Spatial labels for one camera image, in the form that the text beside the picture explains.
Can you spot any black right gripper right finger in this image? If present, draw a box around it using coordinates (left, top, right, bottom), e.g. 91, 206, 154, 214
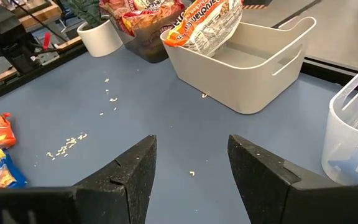
227, 134, 358, 224

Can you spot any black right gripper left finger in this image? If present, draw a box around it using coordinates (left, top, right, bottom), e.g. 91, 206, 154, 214
0, 134, 158, 224

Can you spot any red Maruchan noodle packet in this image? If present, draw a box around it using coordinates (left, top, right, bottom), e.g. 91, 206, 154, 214
121, 0, 186, 37
99, 0, 136, 22

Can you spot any scattered noodle crumb pile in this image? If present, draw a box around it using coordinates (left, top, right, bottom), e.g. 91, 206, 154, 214
45, 133, 88, 162

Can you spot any clear plastic bin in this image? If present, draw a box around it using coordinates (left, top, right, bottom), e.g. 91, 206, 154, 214
321, 54, 358, 187

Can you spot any white plastic bin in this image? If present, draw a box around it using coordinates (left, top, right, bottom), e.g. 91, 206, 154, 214
160, 16, 318, 115

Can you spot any smoky grey plastic bin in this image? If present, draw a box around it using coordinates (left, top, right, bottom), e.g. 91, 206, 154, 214
110, 7, 186, 64

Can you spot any black table edge rail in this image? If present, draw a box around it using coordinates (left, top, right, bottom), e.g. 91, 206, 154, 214
0, 43, 88, 107
300, 57, 358, 86

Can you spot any red clamp handle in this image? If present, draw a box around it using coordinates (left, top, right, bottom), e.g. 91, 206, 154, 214
42, 30, 52, 51

